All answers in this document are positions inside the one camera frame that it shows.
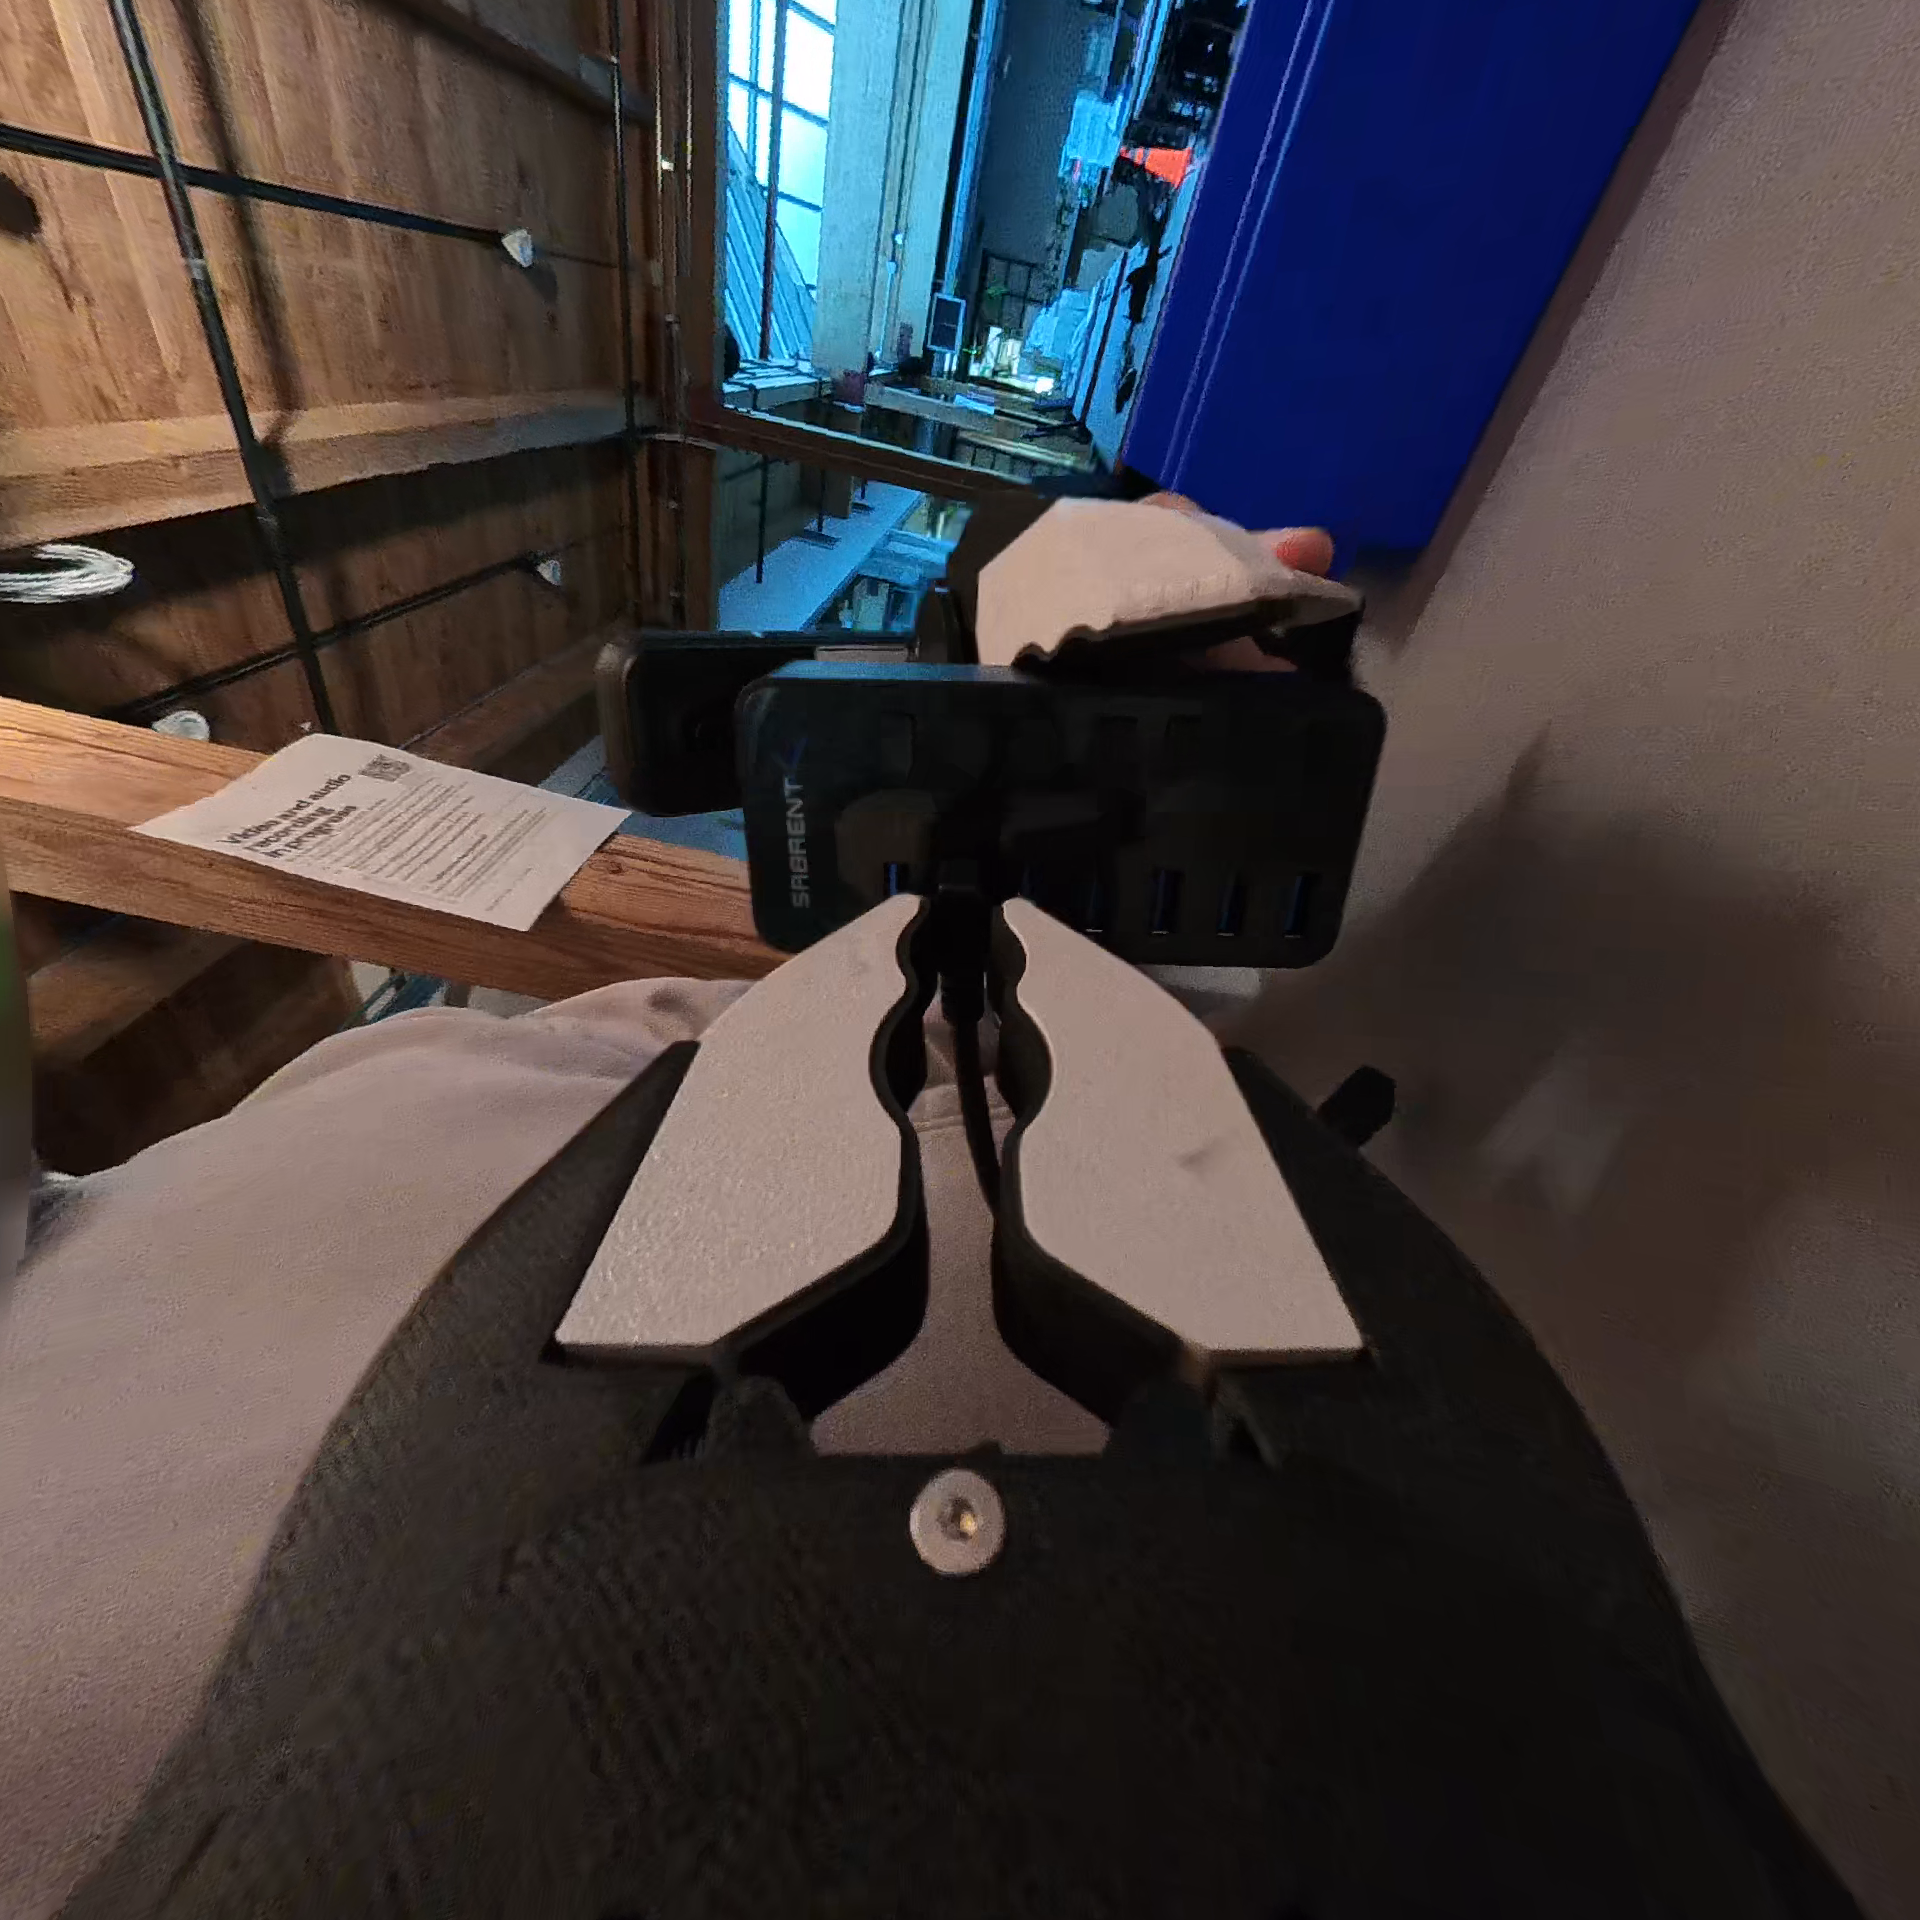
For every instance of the wooden beam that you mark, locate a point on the wooden beam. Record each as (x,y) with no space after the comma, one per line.
(90,842)

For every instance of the blue plastic bin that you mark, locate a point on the blue plastic bin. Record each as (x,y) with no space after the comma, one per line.
(1397,271)

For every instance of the wooden workbench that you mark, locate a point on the wooden workbench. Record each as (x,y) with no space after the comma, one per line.
(974,404)

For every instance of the white printed paper notice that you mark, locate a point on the white printed paper notice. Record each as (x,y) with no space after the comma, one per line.
(390,835)

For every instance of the large black usb hub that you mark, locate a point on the large black usb hub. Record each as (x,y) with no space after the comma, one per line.
(1196,781)

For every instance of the person's left hand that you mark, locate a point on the person's left hand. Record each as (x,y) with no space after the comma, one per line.
(1302,545)

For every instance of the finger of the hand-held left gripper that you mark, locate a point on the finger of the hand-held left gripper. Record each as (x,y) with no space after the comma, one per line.
(1111,574)

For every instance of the large paned window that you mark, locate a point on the large paned window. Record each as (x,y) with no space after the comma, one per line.
(782,92)

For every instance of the person's grey sweatshirt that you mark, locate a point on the person's grey sweatshirt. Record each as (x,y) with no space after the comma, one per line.
(226,1319)

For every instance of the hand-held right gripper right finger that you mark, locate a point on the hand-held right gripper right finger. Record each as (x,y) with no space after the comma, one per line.
(1184,1185)

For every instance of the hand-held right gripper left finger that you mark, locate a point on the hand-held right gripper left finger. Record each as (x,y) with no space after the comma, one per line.
(751,1168)

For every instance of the long black metal rod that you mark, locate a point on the long black metal rod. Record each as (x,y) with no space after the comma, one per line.
(234,374)

